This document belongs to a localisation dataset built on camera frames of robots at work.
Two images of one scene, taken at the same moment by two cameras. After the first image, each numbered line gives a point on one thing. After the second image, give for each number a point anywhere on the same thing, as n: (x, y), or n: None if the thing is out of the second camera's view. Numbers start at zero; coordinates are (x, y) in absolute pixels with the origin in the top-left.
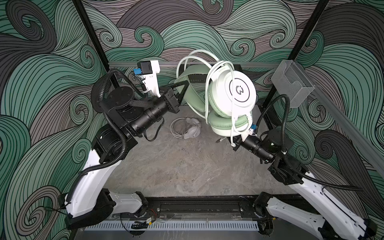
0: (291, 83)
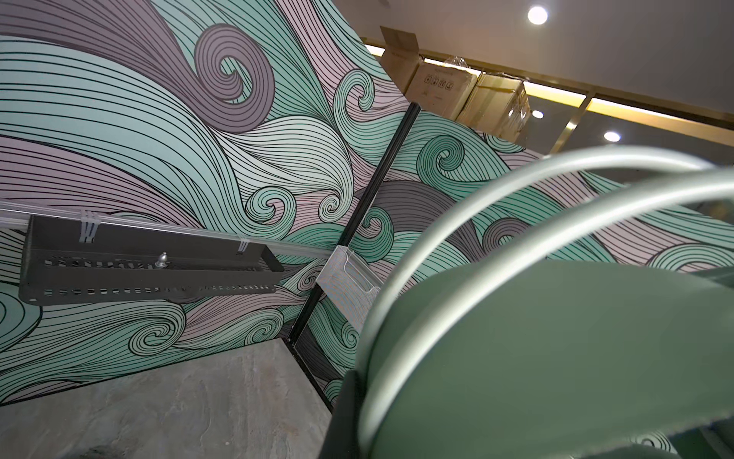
0: (350, 285)
